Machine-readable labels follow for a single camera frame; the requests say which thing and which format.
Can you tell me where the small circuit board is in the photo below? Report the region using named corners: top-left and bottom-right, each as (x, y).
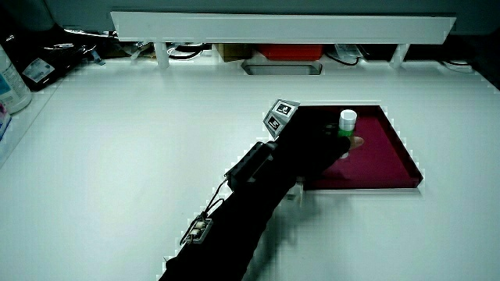
top-left (186, 217), bottom-right (214, 245)

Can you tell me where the black bag with white label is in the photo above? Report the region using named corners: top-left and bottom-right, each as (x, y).
top-left (3, 27), bottom-right (98, 92)

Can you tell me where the black cable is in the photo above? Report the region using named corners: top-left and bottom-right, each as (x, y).
top-left (324, 50), bottom-right (361, 66)

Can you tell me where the grey desk cable slot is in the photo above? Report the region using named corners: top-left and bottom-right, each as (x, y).
top-left (241, 60), bottom-right (323, 76)

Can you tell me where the brown cardboard box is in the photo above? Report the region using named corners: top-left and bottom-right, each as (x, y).
top-left (216, 43), bottom-right (254, 62)

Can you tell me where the person's left forearm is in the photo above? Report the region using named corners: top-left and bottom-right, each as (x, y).
top-left (158, 148), bottom-right (304, 281)

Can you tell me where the blue white packet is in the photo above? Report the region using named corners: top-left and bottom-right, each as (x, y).
top-left (0, 101), bottom-right (13, 158)

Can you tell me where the black wrist sensor box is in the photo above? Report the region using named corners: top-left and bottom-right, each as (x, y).
top-left (225, 140), bottom-right (278, 192)

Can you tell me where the white plastic bottle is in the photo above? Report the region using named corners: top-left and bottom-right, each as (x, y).
top-left (0, 43), bottom-right (33, 115)

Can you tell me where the red plastic tray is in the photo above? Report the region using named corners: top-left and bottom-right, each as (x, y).
top-left (293, 104), bottom-right (424, 191)

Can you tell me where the orange box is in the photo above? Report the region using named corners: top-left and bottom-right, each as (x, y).
top-left (256, 43), bottom-right (325, 62)

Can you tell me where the thin black wire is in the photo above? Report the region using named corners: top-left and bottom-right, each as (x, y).
top-left (179, 177), bottom-right (230, 246)

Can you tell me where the white desk shelf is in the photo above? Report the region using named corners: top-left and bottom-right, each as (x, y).
top-left (110, 10), bottom-right (457, 70)

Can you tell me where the green white glue stick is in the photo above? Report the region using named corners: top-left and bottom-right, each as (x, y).
top-left (337, 108), bottom-right (359, 138)

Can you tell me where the person's left hand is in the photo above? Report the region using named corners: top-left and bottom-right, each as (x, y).
top-left (263, 98), bottom-right (365, 183)

